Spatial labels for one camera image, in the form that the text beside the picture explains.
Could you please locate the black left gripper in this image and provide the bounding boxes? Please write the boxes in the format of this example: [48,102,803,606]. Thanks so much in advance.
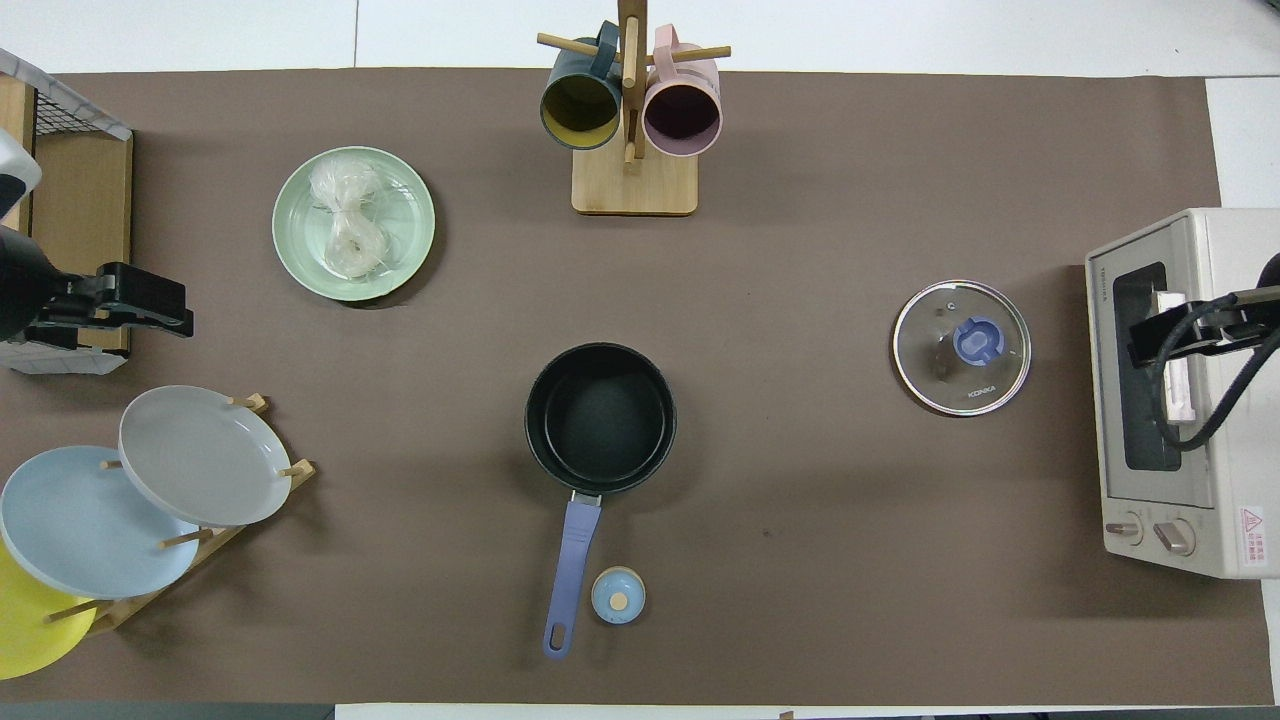
[40,262,194,346]

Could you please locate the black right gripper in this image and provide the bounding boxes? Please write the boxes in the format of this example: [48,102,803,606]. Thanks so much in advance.
[1130,290,1276,366]

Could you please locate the glass lid blue knob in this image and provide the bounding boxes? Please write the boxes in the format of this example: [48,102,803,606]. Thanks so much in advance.
[892,279,1032,418]

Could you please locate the clear plastic bag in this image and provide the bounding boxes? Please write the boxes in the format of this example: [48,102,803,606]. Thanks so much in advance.
[308,155,393,281]

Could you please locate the grey plate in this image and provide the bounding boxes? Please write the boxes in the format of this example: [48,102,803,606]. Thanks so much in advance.
[118,385,293,528]

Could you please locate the light blue plate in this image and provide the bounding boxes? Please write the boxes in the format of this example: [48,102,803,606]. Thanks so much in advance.
[0,445,201,601]

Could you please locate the wooden plate rack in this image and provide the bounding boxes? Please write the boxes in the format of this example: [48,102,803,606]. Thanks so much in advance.
[40,393,317,633]

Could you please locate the pale green plate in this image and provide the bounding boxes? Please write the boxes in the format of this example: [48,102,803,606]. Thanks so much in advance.
[272,146,437,303]

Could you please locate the yellow plate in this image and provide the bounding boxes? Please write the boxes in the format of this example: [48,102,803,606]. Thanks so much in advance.
[0,540,98,681]

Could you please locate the marbled grey rack panel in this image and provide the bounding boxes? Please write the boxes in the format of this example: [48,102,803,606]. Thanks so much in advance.
[0,48,133,141]
[0,338,129,377]

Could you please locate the wooden shelf boards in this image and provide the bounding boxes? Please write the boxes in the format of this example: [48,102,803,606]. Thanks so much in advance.
[0,75,133,356]

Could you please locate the beige toaster oven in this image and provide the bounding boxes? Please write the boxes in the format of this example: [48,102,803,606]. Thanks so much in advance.
[1085,207,1280,581]

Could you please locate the brown table mat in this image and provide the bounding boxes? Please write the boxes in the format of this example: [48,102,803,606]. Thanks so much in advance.
[0,68,1276,706]

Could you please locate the dark teal mug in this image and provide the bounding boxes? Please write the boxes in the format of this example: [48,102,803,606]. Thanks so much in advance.
[540,20,624,151]

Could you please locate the wooden mug tree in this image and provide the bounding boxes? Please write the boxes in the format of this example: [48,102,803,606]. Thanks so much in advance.
[537,0,732,217]

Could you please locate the pink mug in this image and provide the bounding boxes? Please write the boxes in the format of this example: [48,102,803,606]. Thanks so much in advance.
[642,25,723,158]

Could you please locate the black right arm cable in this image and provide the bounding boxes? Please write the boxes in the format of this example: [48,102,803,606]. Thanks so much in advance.
[1150,290,1280,451]

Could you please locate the black wire basket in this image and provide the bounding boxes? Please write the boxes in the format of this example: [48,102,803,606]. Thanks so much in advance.
[30,82,133,141]

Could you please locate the black pot purple handle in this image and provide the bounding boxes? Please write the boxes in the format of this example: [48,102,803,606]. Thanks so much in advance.
[524,342,678,660]

